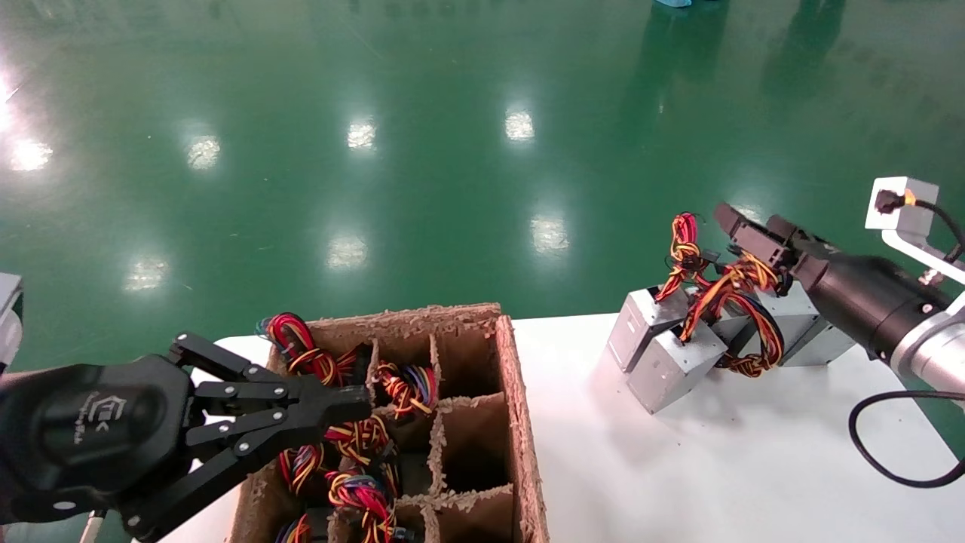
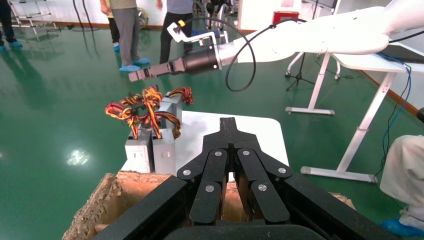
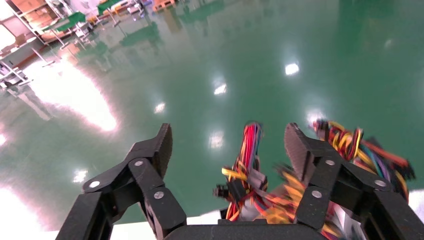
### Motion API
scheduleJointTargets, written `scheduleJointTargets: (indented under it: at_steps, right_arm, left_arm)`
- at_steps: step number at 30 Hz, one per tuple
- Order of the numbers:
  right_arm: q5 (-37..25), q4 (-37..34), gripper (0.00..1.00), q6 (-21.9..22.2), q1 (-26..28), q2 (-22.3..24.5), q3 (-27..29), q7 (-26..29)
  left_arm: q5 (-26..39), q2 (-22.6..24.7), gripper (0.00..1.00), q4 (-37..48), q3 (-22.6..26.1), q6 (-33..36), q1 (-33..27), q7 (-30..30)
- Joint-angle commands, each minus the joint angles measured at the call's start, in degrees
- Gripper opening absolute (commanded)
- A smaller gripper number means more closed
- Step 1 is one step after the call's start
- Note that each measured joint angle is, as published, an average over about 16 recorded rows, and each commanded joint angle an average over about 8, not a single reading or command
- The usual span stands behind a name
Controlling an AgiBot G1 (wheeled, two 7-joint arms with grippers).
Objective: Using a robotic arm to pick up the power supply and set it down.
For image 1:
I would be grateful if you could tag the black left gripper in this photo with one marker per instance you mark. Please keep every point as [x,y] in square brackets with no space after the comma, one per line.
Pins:
[90,430]

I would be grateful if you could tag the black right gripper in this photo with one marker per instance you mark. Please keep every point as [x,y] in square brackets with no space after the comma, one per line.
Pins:
[867,302]

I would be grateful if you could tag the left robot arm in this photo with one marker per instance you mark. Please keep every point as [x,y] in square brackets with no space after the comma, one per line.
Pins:
[7,317]

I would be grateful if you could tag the cardboard box with dividers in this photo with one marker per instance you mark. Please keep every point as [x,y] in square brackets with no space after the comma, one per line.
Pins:
[520,422]

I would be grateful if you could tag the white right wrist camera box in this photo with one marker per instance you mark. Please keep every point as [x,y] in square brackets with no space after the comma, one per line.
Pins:
[901,211]

